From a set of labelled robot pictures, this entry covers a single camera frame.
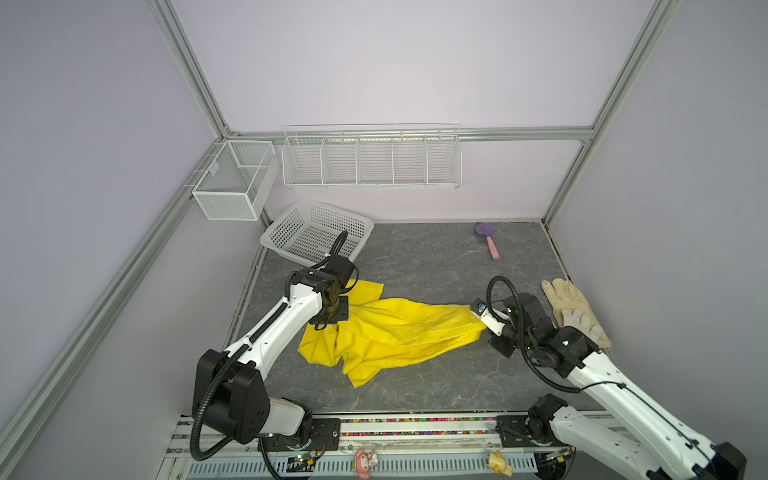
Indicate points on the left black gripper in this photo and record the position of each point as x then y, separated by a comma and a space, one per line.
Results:
341, 316

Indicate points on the beige leather work glove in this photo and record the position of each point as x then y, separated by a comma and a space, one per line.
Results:
571, 308

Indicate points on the white plastic laundry basket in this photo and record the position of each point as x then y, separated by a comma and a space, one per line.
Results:
305, 232

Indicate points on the green circuit board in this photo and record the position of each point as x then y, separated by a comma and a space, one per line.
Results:
300, 464

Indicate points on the yellow trousers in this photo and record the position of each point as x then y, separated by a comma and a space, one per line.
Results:
383, 334

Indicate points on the small white mesh wall basket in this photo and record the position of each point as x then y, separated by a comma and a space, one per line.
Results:
237, 181

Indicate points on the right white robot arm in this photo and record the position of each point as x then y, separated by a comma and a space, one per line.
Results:
594, 407

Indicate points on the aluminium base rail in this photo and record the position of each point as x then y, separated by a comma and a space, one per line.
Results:
434, 445

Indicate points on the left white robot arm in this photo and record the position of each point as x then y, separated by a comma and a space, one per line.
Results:
230, 399

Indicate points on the purple pink toy spoon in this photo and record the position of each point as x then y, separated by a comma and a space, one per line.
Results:
486, 231

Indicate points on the yellow duck figure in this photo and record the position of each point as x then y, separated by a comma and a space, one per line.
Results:
499, 465

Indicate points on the long white wire shelf basket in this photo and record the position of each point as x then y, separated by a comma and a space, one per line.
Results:
405, 155

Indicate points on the pink plush figure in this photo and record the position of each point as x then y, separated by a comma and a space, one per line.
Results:
365, 463

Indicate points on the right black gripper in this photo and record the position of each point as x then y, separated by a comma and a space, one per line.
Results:
495, 341

